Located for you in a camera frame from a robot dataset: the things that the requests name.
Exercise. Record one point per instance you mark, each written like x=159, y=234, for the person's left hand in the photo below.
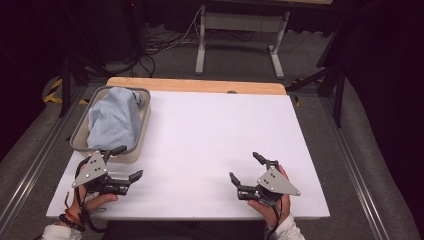
x=96, y=201

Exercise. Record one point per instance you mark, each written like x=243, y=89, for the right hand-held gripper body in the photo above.
x=275, y=183

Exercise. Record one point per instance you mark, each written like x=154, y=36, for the person's dark lap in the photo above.
x=183, y=230

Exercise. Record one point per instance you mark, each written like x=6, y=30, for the grey metal desk frame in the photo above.
x=240, y=22

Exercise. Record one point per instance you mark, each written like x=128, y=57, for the light blue tank top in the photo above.
x=113, y=116

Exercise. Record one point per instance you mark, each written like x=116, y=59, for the dark round table grommet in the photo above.
x=232, y=92

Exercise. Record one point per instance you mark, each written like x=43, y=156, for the person's right hand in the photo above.
x=271, y=213

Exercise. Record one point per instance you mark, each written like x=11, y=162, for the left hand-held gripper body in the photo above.
x=91, y=171

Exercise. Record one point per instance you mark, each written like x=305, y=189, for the aluminium floor rail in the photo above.
x=40, y=160
x=353, y=173

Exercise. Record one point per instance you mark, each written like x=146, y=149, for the beige basket with grey rim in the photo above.
x=141, y=133

